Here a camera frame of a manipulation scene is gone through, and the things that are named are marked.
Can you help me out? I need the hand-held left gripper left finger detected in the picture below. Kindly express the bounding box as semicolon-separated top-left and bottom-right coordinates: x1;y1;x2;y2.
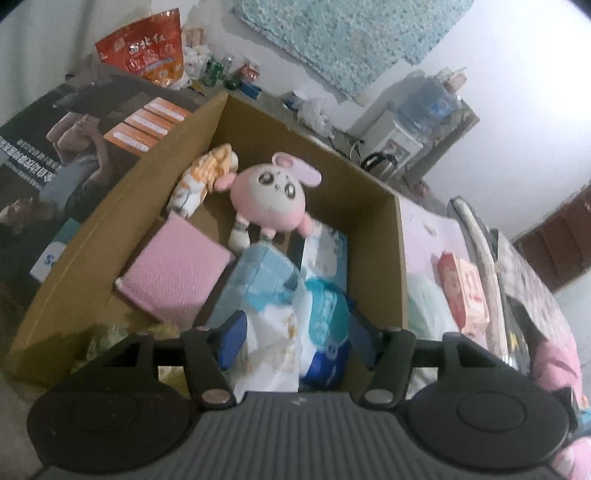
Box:
90;311;249;409

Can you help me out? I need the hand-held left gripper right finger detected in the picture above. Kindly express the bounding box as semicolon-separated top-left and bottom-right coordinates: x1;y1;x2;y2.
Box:
349;311;497;409

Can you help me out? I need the blue white tissue pack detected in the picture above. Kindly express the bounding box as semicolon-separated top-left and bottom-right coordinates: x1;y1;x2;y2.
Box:
299;277;357;389

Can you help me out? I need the pink plush toy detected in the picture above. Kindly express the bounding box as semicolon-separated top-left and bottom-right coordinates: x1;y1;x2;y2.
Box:
213;152;322;252

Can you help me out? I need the orange striped white towel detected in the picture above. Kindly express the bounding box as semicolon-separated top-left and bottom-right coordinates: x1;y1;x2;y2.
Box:
166;143;240;220

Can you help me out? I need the cardboard box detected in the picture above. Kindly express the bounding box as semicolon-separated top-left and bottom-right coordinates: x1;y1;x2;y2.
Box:
7;90;409;400

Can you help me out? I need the pink folded cloth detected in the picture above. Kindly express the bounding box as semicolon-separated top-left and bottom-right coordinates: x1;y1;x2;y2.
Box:
115;211;234;326

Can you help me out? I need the white blue wipes pack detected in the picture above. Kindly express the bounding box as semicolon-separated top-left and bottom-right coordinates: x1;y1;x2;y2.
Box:
300;222;350;287

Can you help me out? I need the red tissue pack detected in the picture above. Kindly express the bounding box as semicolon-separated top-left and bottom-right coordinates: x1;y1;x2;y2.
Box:
436;253;491;340

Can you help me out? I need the grey blanket yellow print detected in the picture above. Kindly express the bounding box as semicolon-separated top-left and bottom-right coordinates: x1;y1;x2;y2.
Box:
496;228;578;370

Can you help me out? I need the electric kettle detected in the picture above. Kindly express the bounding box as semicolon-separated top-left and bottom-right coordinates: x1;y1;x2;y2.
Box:
361;151;400;181

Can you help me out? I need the pink pillow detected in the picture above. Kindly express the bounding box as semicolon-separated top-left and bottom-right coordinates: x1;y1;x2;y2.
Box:
529;337;591;402

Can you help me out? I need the white water dispenser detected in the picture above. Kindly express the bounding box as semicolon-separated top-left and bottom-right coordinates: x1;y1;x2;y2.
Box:
360;111;423;178

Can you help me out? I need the brown wooden door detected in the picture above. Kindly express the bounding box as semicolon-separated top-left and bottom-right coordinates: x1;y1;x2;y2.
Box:
512;185;591;291

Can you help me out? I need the white plastic bag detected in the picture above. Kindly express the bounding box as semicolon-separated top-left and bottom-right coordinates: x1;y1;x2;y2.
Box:
298;98;331;132

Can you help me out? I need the printed poster board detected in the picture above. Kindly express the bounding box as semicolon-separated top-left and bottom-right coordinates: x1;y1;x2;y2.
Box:
0;62;204;296

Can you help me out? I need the white snack bag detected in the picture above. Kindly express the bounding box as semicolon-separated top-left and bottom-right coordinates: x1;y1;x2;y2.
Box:
182;28;205;79

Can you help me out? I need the red snack bag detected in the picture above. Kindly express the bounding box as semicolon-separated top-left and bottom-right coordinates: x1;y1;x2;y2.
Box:
95;10;188;88

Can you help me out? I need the teal speckled wall cloth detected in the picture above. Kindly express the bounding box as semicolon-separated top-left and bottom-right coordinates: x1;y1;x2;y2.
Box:
229;0;474;100

